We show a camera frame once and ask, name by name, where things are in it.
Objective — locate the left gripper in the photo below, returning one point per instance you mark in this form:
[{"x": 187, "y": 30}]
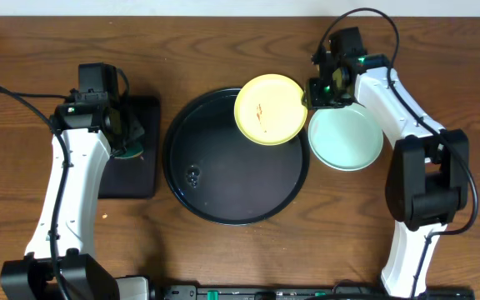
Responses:
[{"x": 131, "y": 136}]

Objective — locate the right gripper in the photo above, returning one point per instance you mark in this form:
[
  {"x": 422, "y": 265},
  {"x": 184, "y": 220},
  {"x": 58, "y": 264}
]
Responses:
[{"x": 315, "y": 100}]

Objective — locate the green yellow sponge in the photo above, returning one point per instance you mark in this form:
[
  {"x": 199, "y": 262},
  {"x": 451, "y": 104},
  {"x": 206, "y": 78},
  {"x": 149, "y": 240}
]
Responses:
[{"x": 132, "y": 150}]

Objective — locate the mint plate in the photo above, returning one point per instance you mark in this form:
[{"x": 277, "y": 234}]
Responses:
[{"x": 347, "y": 139}]

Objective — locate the yellow plate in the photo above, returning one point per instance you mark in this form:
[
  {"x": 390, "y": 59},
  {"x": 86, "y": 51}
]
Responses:
[{"x": 269, "y": 109}]

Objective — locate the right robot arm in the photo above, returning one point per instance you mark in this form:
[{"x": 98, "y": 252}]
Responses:
[{"x": 428, "y": 180}]

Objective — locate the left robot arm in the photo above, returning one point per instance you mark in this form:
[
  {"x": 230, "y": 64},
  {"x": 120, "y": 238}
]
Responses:
[{"x": 59, "y": 261}]

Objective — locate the rectangular black tray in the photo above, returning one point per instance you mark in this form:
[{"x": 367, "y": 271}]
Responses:
[{"x": 136, "y": 177}]

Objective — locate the round black tray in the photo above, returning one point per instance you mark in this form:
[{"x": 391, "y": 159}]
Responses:
[{"x": 218, "y": 174}]

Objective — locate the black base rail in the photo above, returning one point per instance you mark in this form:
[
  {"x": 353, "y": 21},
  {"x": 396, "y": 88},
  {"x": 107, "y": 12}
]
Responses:
[{"x": 343, "y": 291}]

